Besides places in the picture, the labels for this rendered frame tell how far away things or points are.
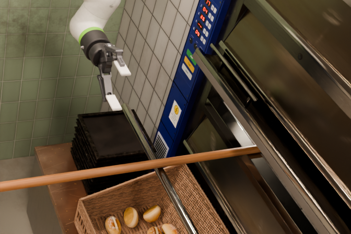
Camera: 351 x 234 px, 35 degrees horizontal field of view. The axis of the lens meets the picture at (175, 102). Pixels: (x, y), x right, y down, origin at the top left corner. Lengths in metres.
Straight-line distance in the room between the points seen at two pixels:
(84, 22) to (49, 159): 0.99
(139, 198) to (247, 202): 0.57
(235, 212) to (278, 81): 0.57
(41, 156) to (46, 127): 0.68
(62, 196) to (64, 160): 0.22
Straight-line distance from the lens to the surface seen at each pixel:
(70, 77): 3.16
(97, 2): 1.85
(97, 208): 2.44
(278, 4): 1.88
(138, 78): 2.87
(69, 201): 2.54
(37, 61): 3.03
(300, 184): 1.68
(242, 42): 2.06
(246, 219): 2.16
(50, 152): 2.73
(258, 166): 2.07
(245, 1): 2.05
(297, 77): 1.86
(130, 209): 2.47
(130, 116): 2.09
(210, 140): 2.32
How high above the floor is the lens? 2.50
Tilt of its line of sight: 37 degrees down
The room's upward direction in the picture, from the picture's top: 19 degrees clockwise
